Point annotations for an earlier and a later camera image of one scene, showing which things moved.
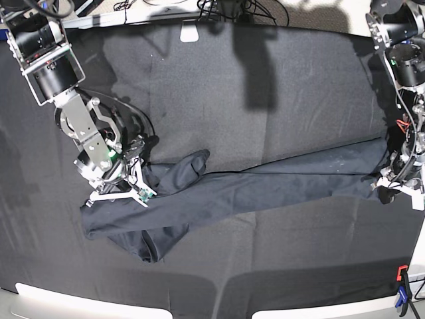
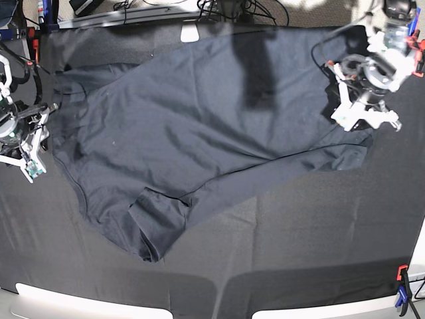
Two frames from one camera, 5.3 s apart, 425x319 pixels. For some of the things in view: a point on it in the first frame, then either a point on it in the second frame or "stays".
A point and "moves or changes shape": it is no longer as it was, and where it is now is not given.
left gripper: (125, 169) to (15, 129)
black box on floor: (83, 8) stays
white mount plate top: (189, 32) stays
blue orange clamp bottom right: (406, 291) stays
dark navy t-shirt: (186, 190) moves or changes shape
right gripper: (406, 173) to (364, 82)
